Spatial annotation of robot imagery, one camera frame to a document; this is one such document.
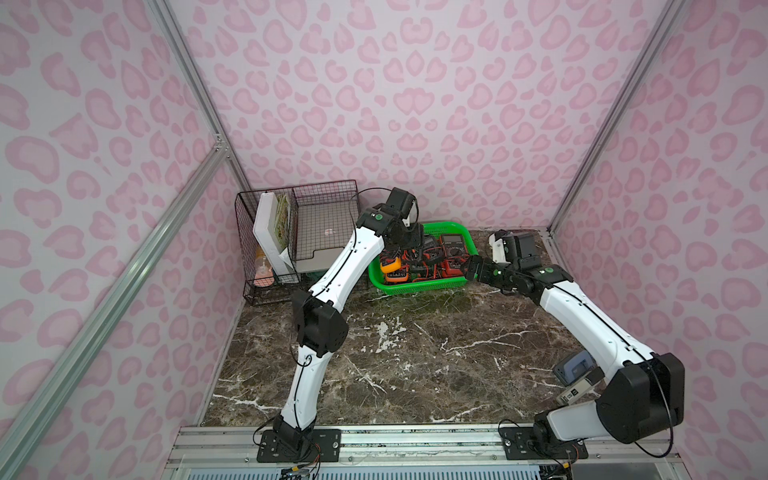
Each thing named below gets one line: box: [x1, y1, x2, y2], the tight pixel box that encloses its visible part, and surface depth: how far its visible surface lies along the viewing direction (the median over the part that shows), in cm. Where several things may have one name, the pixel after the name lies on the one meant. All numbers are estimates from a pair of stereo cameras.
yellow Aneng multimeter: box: [380, 257, 401, 273], surface depth 95 cm
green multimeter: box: [422, 234, 445, 265], surface depth 97 cm
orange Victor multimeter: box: [385, 268, 409, 283], surface depth 99 cm
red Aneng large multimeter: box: [440, 234, 469, 277], surface depth 103 cm
